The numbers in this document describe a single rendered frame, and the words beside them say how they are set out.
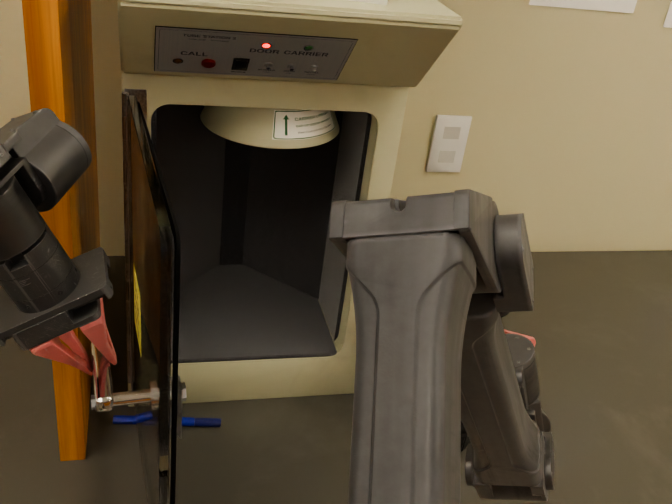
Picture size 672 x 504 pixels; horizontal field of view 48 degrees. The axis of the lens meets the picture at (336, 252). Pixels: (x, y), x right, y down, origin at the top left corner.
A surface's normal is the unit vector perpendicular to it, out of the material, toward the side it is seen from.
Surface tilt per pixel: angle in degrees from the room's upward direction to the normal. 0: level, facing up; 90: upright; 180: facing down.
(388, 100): 90
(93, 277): 25
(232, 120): 66
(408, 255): 46
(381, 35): 135
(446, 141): 90
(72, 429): 90
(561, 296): 0
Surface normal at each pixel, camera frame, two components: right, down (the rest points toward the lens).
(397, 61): 0.07, 0.97
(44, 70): 0.22, 0.51
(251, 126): -0.15, 0.08
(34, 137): 0.87, -0.14
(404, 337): -0.33, -0.36
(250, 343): 0.12, -0.86
